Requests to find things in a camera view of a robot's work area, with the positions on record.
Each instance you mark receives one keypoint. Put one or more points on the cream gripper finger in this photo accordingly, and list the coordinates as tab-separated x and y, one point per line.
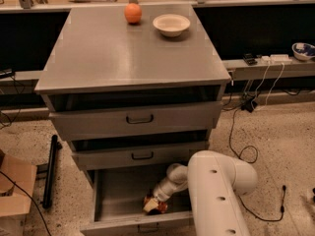
151	204

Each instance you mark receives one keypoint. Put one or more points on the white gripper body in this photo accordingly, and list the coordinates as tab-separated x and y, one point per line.
160	193

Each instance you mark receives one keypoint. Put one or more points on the red coke can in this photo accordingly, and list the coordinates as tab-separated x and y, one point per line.
162	206

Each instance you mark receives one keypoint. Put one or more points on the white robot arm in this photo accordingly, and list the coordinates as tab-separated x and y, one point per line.
213	181

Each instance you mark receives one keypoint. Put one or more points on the grey bottom drawer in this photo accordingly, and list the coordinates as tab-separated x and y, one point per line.
118	203

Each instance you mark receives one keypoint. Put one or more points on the grey drawer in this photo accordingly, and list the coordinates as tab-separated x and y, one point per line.
135	121
136	156
118	203

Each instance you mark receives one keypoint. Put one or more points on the grey middle drawer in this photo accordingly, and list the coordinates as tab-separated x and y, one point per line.
136	156

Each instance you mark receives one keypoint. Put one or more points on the grey drawer cabinet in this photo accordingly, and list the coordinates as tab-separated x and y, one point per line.
101	62

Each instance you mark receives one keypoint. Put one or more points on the grey top drawer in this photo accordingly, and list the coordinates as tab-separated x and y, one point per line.
135	121

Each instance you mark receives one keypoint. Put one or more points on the black power adapter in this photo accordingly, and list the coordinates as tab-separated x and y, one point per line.
249	105

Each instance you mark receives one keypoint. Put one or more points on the black tube on floor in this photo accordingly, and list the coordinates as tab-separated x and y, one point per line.
47	196

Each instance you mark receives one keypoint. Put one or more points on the cardboard box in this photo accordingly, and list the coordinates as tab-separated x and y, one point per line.
17	179

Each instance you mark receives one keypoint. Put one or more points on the black remote on ledge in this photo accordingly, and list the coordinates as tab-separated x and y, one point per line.
249	59

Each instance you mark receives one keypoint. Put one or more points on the white power strip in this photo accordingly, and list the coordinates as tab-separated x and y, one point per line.
277	59

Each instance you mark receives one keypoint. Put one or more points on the white ceramic bowl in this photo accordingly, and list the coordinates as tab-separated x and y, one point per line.
171	25

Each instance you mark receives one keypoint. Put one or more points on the orange fruit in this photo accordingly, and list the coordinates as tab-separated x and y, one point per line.
133	13

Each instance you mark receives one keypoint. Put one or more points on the blue white patterned bowl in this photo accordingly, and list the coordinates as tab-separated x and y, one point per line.
303	51

